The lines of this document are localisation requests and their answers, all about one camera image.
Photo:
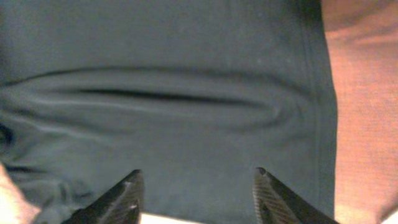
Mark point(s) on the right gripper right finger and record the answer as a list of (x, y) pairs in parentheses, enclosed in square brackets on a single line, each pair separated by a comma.
[(275, 203)]

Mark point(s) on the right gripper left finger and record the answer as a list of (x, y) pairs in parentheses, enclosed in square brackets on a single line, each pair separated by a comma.
[(121, 204)]

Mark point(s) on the black t-shirt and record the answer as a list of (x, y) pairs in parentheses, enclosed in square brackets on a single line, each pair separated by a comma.
[(197, 94)]

